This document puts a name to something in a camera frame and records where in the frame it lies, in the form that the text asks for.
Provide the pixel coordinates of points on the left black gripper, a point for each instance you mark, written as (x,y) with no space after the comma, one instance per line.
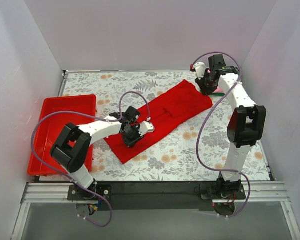
(129,135)

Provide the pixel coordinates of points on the pink folded t shirt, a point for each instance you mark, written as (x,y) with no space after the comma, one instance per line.
(211,82)

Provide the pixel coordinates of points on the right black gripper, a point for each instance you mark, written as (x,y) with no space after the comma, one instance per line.
(208,85)

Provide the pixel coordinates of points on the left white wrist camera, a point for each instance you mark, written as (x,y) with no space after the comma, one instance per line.
(146,127)

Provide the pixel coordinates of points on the red t shirt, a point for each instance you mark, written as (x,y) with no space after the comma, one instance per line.
(167,111)

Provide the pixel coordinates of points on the green folded t shirt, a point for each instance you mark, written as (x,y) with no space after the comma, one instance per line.
(218,94)

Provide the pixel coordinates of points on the aluminium frame rail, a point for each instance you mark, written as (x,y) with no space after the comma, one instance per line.
(48,192)

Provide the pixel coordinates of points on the floral patterned table mat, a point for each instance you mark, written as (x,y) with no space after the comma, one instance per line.
(195,151)

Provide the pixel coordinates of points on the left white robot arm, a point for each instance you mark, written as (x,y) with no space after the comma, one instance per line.
(72,145)

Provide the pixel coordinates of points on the red plastic tray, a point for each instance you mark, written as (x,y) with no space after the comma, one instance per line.
(49,130)

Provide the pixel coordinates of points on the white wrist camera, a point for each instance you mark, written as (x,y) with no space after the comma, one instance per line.
(199,68)
(146,127)

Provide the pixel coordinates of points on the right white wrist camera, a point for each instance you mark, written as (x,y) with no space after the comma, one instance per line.
(199,68)

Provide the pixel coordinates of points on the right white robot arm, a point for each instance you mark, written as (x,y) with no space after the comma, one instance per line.
(246,125)

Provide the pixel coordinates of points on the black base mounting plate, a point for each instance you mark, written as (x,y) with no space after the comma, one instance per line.
(160,195)

